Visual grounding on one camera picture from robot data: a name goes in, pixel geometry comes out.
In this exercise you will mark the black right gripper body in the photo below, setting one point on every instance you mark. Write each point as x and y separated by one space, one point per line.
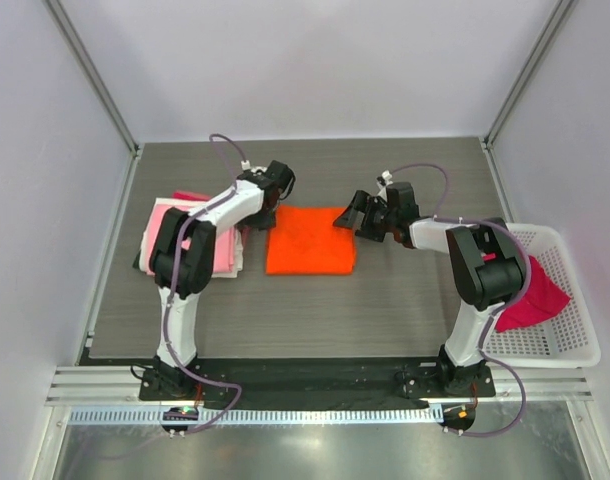
379 219

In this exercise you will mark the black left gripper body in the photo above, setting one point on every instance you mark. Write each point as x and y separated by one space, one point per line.
263 219

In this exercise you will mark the orange t shirt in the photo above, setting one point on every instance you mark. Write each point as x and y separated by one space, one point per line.
304 241

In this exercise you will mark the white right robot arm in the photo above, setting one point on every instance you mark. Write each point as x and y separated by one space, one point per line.
489 269

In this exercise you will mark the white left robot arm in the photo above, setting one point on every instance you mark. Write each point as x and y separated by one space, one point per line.
182 261

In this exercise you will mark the white folded t shirt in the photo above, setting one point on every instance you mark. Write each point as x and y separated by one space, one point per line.
228 260

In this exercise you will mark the dusty rose folded t shirt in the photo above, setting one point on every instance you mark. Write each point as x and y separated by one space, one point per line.
190 196

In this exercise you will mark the magenta t shirt in basket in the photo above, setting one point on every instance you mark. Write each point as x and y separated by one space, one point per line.
542 301

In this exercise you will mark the white plastic basket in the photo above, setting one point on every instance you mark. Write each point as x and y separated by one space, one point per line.
550 327

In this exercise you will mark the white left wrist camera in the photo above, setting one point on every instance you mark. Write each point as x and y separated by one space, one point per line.
248 169

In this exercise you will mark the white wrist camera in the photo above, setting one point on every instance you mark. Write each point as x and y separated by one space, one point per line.
383 181
248 169

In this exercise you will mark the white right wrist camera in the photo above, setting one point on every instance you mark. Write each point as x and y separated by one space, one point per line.
383 181

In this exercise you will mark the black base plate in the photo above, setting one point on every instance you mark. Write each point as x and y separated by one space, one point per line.
216 390

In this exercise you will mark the right aluminium frame post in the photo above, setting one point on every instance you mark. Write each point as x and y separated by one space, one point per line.
545 39

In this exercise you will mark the aluminium frame post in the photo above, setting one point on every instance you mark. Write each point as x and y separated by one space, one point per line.
545 39
77 47

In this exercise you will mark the left aluminium frame post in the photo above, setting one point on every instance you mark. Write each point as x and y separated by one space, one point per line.
77 47

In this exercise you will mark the slotted cable duct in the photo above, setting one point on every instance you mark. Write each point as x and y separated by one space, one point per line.
255 416

